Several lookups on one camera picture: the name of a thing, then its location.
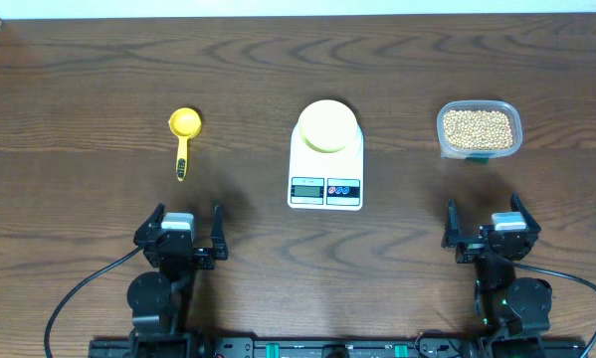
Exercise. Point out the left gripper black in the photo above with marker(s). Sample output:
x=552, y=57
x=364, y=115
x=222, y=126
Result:
x=205, y=262

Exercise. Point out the white digital kitchen scale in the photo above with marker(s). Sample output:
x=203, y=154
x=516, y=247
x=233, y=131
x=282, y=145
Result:
x=326, y=181

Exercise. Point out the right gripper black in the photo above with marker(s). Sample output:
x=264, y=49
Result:
x=470, y=247

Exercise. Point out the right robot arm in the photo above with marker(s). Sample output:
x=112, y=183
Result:
x=515, y=310

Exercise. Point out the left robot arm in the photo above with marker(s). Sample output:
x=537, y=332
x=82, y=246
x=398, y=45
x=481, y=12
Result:
x=159, y=298

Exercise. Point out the yellow measuring scoop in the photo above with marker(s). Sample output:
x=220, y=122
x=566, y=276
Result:
x=185, y=123

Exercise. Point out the soybeans in container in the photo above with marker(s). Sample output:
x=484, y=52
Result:
x=478, y=129

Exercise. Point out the clear plastic bean container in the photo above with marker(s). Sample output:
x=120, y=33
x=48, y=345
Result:
x=448, y=151

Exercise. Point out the yellow plastic bowl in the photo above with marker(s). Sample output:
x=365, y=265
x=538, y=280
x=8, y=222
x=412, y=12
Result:
x=327, y=125

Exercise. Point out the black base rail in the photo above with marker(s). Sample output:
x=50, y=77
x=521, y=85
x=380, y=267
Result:
x=242, y=347

